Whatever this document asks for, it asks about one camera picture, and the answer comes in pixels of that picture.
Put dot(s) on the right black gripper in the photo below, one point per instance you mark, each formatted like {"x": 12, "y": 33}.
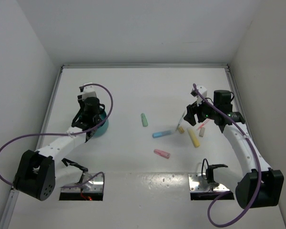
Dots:
{"x": 191, "y": 110}

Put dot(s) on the yellow highlighter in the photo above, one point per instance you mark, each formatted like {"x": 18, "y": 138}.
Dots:
{"x": 193, "y": 137}

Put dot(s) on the blue highlighter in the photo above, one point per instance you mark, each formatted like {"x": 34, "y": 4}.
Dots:
{"x": 162, "y": 133}

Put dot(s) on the green highlighter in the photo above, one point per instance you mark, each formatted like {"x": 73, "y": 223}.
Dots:
{"x": 144, "y": 120}

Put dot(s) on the pink highlighter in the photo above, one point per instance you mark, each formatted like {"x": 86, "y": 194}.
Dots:
{"x": 162, "y": 153}

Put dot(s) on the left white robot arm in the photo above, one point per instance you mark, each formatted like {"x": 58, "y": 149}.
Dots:
{"x": 40, "y": 171}

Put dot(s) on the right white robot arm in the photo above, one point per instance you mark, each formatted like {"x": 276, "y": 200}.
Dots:
{"x": 260, "y": 185}

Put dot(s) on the red transparent pen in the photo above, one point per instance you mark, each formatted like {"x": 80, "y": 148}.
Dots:
{"x": 203, "y": 124}

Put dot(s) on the small grey eraser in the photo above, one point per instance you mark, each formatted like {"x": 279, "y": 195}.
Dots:
{"x": 202, "y": 131}

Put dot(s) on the teal round divided container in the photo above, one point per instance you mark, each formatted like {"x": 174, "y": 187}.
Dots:
{"x": 103, "y": 128}

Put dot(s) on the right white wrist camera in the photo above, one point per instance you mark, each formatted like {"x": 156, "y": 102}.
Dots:
{"x": 199, "y": 91}

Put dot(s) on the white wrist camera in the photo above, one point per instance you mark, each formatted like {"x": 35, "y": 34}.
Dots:
{"x": 86, "y": 90}
{"x": 199, "y": 91}

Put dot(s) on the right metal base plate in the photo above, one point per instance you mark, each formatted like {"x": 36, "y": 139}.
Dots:
{"x": 198, "y": 185}

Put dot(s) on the metal base plate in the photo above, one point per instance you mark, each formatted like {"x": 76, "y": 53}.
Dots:
{"x": 198, "y": 185}
{"x": 93, "y": 184}

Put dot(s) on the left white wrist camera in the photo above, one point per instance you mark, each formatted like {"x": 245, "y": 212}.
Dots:
{"x": 86, "y": 90}

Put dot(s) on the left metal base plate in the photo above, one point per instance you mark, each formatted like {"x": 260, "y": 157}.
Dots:
{"x": 93, "y": 184}

